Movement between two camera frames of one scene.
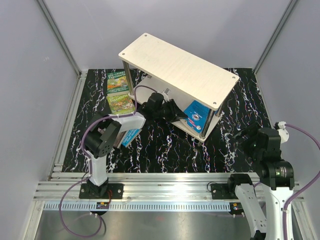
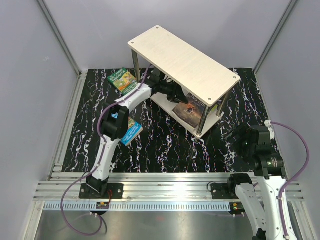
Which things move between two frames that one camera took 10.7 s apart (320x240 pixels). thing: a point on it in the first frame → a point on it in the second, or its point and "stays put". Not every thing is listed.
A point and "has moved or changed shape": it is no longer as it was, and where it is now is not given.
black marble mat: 168,145 stays put
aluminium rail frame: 65,186 stays put
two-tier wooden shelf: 193,88 has moved or changed shape
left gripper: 175,113 → 176,94
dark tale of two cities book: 119,139 has moved or changed shape
